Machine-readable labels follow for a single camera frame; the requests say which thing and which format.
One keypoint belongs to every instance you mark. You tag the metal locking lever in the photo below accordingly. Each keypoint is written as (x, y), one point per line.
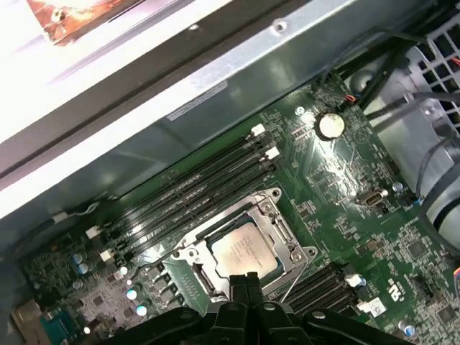
(296, 284)
(154, 263)

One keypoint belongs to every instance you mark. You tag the RAM slot with white clips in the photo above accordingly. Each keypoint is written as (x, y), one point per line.
(179, 178)
(323, 291)
(187, 206)

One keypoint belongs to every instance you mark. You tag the blue serial port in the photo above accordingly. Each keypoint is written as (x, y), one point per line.
(61, 327)

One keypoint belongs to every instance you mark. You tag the internal USB port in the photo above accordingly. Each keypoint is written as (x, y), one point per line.
(372, 200)

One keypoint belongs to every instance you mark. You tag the silver CPU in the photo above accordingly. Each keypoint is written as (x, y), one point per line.
(244, 251)

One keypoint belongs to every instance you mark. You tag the brown square base plate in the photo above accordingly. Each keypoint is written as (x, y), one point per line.
(90, 18)

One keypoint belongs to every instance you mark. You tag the blue silver capacitor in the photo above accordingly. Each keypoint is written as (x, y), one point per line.
(131, 294)
(143, 308)

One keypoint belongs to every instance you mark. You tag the black RAM slot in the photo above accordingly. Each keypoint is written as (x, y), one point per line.
(190, 220)
(334, 303)
(312, 278)
(183, 192)

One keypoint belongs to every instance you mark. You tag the coin cell battery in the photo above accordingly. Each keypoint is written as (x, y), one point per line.
(330, 125)

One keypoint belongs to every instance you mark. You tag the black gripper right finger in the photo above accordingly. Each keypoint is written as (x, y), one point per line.
(267, 323)

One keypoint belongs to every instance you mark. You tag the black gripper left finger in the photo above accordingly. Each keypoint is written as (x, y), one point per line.
(230, 323)

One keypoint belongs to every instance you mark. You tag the CPU socket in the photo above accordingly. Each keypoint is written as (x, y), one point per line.
(267, 196)

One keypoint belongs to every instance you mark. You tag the green motherboard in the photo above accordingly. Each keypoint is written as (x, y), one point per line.
(341, 215)

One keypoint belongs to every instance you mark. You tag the black PC case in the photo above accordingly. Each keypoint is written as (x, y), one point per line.
(215, 90)

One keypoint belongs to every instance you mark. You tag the metal socket cover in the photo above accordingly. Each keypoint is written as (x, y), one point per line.
(287, 237)

